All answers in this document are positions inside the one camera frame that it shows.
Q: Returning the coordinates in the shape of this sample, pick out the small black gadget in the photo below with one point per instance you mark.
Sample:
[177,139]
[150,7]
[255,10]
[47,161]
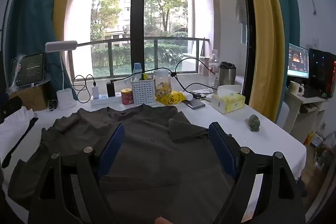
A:
[52,105]

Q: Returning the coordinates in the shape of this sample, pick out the black charger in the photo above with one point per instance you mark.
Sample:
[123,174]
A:
[110,89]

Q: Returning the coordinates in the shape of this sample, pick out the blue-capped bottle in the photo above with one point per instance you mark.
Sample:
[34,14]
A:
[138,69]

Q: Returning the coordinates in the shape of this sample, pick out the dark brown t-shirt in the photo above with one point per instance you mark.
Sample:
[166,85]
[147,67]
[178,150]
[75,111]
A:
[157,140]

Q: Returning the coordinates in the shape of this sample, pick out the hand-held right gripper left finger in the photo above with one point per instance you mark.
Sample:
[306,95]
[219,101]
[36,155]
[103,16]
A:
[113,145]

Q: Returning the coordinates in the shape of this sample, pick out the yellow tissue box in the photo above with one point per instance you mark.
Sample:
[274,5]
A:
[229,102]

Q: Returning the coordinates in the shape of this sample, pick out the teal curtain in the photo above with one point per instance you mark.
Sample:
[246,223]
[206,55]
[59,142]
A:
[31,3]
[290,16]

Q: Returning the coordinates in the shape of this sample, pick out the white side desk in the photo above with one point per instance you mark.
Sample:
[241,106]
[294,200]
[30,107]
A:
[291,111]

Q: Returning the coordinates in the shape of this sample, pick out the green stone figurine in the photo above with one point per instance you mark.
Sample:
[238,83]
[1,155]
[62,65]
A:
[254,124]

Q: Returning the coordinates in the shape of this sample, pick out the black computer tower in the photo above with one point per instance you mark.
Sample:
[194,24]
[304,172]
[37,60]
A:
[321,71]

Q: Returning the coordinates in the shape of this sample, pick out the white desk lamp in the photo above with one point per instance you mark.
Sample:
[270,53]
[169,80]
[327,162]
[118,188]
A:
[65,99]

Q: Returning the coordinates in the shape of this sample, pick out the white roll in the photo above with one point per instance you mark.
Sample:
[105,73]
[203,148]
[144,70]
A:
[189,96]

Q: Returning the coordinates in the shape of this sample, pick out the yellow snack bag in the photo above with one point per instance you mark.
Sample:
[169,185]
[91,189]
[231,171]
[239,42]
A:
[170,99]

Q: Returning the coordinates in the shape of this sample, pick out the white charger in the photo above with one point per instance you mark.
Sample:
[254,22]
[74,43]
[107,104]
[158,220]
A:
[95,91]

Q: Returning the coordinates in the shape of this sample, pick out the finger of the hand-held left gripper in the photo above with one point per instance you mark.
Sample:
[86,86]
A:
[10,107]

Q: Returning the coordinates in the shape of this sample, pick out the red can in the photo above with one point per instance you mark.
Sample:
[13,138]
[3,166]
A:
[127,97]

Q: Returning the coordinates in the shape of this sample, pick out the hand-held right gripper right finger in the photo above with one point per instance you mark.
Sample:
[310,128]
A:
[223,148]

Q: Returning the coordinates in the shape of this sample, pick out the steel kettle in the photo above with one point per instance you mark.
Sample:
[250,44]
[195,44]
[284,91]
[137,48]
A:
[227,75]

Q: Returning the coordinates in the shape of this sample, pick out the person's right hand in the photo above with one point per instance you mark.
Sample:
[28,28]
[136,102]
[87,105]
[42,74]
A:
[162,220]

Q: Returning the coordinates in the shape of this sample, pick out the white perforated basket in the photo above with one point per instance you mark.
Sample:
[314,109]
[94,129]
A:
[143,92]

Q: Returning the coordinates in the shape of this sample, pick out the balcony railing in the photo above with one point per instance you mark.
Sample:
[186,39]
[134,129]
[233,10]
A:
[157,39]

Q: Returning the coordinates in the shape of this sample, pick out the white tablecloth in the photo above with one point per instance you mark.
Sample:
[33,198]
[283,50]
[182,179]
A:
[273,140]

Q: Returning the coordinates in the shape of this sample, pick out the white power strip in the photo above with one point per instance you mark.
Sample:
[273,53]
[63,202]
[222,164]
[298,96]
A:
[106,101]

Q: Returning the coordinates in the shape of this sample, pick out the black tablet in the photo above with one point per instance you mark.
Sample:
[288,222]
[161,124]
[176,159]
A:
[30,69]

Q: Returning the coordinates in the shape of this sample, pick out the computer monitor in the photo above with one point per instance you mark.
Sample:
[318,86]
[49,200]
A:
[298,61]

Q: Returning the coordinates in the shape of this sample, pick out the clear plastic water bottle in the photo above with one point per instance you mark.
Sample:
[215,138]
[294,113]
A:
[213,66]

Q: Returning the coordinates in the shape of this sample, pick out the cardboard box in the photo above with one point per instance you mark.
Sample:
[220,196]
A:
[29,99]

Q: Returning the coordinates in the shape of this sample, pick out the black window pillar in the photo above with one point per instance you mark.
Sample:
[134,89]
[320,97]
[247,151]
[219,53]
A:
[138,3]

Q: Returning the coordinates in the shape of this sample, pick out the white mug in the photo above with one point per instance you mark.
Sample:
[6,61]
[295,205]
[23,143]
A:
[295,88]

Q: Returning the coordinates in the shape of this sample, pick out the clear snack jar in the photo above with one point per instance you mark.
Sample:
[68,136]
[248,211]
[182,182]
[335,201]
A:
[162,83]

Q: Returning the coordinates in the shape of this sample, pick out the white garment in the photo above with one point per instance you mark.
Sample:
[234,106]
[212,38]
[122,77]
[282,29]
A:
[15,125]

